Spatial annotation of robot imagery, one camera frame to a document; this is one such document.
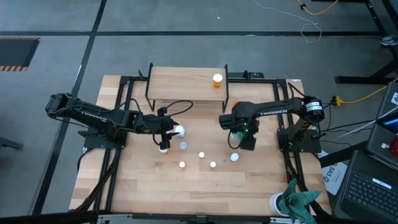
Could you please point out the grey laptop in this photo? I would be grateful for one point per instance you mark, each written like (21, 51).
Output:
(384, 130)

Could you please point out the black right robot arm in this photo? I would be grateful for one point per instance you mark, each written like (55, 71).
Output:
(273, 110)

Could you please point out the green artificial plant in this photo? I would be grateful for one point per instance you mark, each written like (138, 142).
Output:
(297, 200)

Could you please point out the black furniture foot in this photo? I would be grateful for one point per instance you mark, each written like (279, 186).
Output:
(9, 143)

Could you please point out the black desk support bar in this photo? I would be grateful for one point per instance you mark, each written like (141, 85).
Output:
(342, 154)

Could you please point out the black aluminium table frame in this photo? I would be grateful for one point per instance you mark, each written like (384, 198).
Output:
(264, 81)

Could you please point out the person's shoe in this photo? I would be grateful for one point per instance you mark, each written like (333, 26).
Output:
(390, 40)

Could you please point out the black laptop keyboard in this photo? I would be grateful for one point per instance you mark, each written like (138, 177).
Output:
(367, 193)

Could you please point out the wooden shelf with black legs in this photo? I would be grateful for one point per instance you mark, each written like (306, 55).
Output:
(186, 84)

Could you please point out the black hazard-striped floor mat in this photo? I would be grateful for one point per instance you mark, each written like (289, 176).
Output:
(17, 53)

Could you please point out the white plant pot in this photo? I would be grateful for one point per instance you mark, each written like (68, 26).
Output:
(275, 203)

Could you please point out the black desk frame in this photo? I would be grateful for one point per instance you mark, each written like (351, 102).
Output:
(357, 80)

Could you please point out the small white bottle red label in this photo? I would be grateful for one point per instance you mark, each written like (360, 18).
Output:
(234, 157)

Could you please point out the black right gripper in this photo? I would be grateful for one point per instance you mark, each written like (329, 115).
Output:
(252, 127)

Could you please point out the clear bottle with white cap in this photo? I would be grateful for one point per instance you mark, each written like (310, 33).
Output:
(183, 145)

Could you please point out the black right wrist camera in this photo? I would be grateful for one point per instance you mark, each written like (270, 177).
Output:
(248, 143)

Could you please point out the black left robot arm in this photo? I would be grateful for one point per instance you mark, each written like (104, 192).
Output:
(93, 113)

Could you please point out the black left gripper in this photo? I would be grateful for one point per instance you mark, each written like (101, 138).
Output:
(155, 124)

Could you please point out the pink pill bottle white cap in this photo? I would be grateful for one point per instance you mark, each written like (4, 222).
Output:
(182, 164)
(213, 164)
(201, 154)

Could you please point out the white bottle with blue label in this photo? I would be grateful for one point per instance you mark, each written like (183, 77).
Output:
(180, 130)

